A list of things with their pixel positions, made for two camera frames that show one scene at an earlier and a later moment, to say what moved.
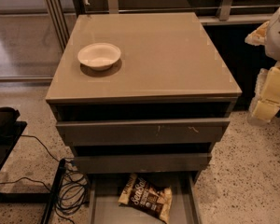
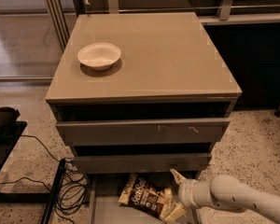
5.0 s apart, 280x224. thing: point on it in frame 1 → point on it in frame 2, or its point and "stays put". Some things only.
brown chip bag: [141, 195] stays put
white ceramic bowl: [99, 56] stays put
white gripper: [278, 36] → [186, 192]
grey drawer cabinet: [145, 93] stays put
